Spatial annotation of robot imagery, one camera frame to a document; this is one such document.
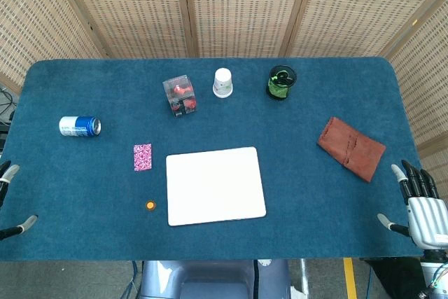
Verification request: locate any brown leather pouch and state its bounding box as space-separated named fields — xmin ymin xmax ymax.
xmin=316 ymin=116 xmax=387 ymax=183

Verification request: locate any teal cloth-covered table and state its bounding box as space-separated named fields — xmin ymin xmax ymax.
xmin=0 ymin=56 xmax=424 ymax=262

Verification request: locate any white paper cup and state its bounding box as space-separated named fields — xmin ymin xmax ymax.
xmin=212 ymin=68 xmax=234 ymax=99

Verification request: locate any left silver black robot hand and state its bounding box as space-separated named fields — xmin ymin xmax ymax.
xmin=0 ymin=160 xmax=39 ymax=241

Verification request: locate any clear box with red items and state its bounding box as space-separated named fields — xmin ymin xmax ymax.
xmin=162 ymin=74 xmax=198 ymax=119

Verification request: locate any woven bamboo folding screen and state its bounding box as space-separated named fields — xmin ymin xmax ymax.
xmin=0 ymin=0 xmax=448 ymax=205

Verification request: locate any blue silver drink can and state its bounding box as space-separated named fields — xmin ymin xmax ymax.
xmin=58 ymin=116 xmax=102 ymax=137

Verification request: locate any grey blue robot torso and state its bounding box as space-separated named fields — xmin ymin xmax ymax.
xmin=139 ymin=259 xmax=292 ymax=299

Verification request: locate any bundle of dark cables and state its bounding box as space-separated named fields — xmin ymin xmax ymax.
xmin=0 ymin=85 xmax=18 ymax=132

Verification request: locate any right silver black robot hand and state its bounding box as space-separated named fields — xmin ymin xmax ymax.
xmin=377 ymin=160 xmax=448 ymax=251

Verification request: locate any white rectangular board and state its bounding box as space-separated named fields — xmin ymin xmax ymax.
xmin=165 ymin=146 xmax=267 ymax=227

